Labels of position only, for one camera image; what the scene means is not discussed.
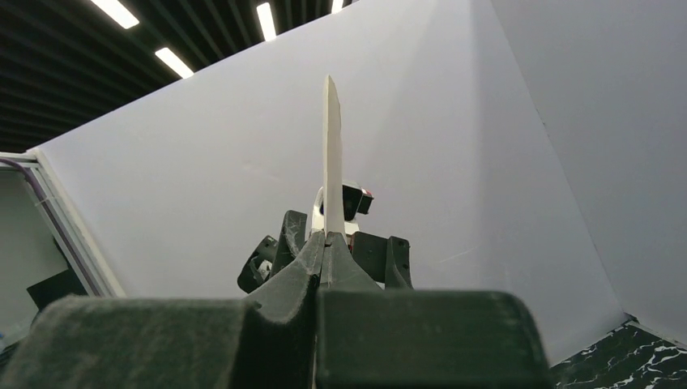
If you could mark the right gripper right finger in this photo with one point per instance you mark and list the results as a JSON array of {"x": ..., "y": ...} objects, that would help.
[{"x": 368, "y": 337}]

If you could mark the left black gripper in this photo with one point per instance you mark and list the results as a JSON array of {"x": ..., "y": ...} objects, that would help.
[{"x": 354, "y": 257}]

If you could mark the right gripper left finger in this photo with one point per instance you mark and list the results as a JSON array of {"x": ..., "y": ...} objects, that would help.
[{"x": 264, "y": 340}]

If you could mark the tan letter paper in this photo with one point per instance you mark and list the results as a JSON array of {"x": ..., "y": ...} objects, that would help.
[{"x": 332, "y": 161}]

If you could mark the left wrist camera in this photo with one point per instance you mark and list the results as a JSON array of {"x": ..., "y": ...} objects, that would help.
[{"x": 356, "y": 200}]

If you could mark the aluminium front frame rail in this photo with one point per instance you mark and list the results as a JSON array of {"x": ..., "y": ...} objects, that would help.
[{"x": 65, "y": 223}]

